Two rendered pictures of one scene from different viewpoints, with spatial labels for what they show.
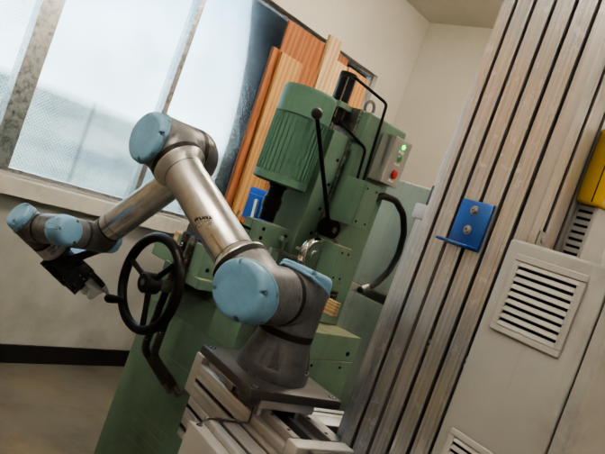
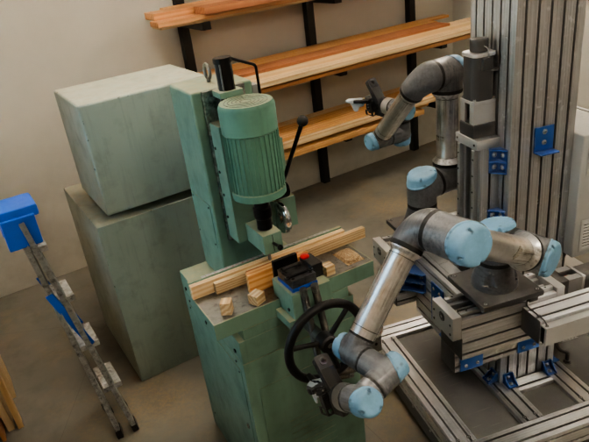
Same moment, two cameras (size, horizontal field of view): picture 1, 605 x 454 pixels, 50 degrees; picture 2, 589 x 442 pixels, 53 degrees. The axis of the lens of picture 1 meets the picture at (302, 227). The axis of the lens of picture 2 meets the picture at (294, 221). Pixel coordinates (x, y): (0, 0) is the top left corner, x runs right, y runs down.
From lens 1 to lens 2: 2.31 m
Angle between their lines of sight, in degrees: 70
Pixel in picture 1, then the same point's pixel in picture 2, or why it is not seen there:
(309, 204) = not seen: hidden behind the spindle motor
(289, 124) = (273, 144)
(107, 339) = not seen: outside the picture
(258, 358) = (514, 280)
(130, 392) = (276, 423)
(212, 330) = (330, 320)
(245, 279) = (557, 252)
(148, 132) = (481, 242)
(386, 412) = not seen: hidden behind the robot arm
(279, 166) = (280, 181)
